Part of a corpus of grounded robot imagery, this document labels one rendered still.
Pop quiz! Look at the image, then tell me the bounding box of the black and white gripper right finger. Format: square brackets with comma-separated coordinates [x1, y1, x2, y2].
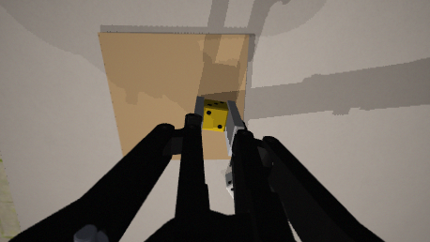
[224, 100, 385, 242]

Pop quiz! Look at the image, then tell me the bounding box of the white die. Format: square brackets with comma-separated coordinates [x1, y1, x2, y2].
[225, 172, 234, 199]

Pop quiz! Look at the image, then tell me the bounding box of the tan square mat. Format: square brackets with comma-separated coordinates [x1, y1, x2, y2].
[98, 33, 249, 159]

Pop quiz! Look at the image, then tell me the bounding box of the yellow die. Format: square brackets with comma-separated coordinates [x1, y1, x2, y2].
[202, 99, 229, 132]

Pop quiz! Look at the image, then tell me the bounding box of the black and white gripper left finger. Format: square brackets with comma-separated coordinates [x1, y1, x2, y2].
[8, 96, 215, 242]

